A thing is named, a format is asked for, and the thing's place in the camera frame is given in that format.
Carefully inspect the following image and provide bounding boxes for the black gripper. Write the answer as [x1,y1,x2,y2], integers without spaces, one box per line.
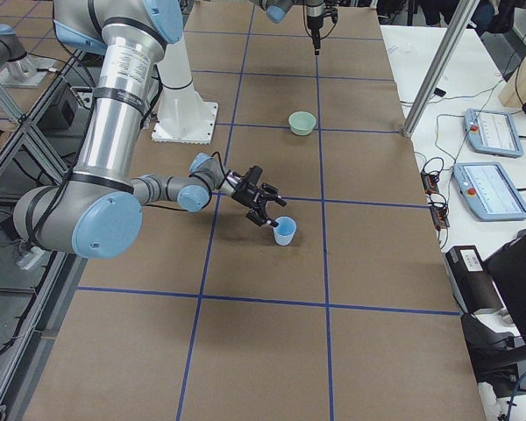
[228,165,287,228]
[304,4,338,55]

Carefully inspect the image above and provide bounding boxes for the light blue plastic cup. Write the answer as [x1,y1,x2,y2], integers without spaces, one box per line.
[273,216,297,246]

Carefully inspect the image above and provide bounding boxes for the green ceramic bowl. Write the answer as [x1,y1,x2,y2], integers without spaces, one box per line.
[288,111,316,136]

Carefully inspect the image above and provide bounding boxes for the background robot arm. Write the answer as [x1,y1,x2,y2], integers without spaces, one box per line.
[0,24,58,89]

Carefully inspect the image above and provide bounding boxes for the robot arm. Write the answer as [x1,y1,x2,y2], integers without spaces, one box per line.
[13,1,281,259]
[252,0,339,56]

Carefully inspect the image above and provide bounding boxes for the brown paper table cover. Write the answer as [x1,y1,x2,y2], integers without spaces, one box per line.
[25,3,485,420]

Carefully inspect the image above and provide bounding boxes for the far teach pendant tablet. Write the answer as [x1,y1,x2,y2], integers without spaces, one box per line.
[464,109,523,158]

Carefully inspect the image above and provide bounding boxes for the teach pendant tablet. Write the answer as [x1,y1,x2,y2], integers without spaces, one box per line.
[452,162,526,222]
[464,109,523,158]

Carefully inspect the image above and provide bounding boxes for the black box with label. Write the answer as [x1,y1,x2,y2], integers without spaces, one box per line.
[444,245,503,315]

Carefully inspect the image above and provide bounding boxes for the near teach pendant tablet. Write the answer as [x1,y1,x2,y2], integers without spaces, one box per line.
[452,162,526,222]

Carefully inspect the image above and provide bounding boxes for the black office chair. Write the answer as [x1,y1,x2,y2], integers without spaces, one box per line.
[461,232,526,385]

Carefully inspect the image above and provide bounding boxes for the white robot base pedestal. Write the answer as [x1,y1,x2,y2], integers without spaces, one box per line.
[153,35,218,145]

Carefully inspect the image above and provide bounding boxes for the aluminium frame post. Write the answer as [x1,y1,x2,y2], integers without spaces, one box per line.
[402,0,479,138]

